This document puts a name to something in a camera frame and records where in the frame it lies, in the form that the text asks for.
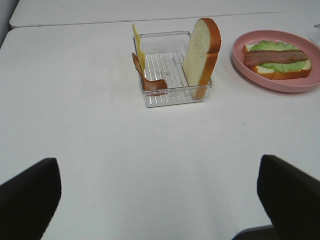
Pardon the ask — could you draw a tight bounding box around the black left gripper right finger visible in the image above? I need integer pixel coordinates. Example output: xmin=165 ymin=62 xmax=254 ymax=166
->
xmin=257 ymin=154 xmax=320 ymax=240

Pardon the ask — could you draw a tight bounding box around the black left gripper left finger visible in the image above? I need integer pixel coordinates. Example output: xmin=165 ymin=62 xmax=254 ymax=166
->
xmin=0 ymin=158 xmax=62 ymax=240

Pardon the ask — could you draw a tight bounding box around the bread slice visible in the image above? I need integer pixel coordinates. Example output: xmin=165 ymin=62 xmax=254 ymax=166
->
xmin=182 ymin=17 xmax=222 ymax=100
xmin=241 ymin=43 xmax=313 ymax=80

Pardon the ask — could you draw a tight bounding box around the bacon strip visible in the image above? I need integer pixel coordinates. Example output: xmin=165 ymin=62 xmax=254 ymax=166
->
xmin=243 ymin=49 xmax=309 ymax=67
xmin=131 ymin=52 xmax=168 ymax=91

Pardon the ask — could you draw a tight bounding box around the green lettuce leaf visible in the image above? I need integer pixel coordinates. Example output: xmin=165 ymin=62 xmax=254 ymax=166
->
xmin=248 ymin=40 xmax=309 ymax=74

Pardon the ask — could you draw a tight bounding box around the yellow cheese slice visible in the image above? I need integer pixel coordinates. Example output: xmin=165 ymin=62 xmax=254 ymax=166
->
xmin=132 ymin=23 xmax=146 ymax=73

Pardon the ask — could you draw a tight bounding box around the pink round plate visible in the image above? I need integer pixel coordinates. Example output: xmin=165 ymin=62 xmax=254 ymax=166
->
xmin=232 ymin=30 xmax=320 ymax=93

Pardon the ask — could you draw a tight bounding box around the left clear plastic tray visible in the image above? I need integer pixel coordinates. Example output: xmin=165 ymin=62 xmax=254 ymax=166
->
xmin=139 ymin=30 xmax=213 ymax=108

